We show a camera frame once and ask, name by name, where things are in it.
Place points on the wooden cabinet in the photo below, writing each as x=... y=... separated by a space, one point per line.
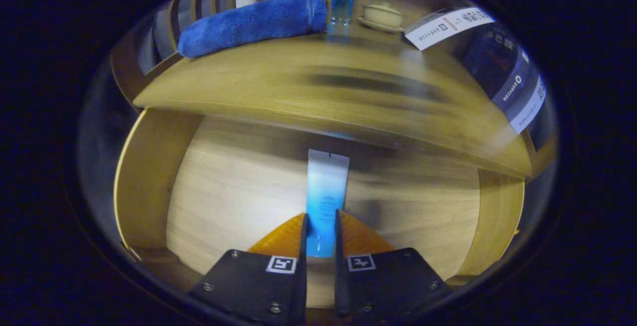
x=124 y=74

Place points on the white book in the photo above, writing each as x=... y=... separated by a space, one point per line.
x=448 y=27

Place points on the wooden drawer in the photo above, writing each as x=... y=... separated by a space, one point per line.
x=239 y=191

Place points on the blue and white tube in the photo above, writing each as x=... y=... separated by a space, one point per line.
x=326 y=186

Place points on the beige lidded teacup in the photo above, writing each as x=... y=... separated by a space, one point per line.
x=382 y=16

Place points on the dark blue book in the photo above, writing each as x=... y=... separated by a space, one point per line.
x=497 y=62

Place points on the blue folded towel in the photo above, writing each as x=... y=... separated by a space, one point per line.
x=249 y=22

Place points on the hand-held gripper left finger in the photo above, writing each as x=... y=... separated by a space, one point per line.
x=302 y=286

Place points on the wooden countertop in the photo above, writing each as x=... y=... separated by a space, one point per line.
x=298 y=97

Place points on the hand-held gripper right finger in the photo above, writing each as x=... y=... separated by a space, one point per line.
x=340 y=286

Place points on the clear blue bottle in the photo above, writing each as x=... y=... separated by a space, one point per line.
x=343 y=2

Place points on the light purple book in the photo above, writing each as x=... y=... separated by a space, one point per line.
x=530 y=109

